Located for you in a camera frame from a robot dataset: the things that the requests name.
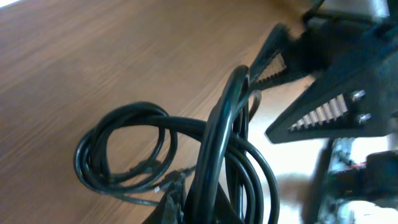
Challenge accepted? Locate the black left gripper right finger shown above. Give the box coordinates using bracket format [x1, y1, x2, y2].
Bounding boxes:
[214, 184, 244, 224]

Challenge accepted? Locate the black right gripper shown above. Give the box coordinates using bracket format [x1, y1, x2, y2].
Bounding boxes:
[249, 12, 397, 144]

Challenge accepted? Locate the black cable bundle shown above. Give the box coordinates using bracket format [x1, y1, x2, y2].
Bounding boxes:
[73, 64, 280, 224]

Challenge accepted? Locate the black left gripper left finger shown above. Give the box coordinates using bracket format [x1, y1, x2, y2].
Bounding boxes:
[142, 184, 186, 224]

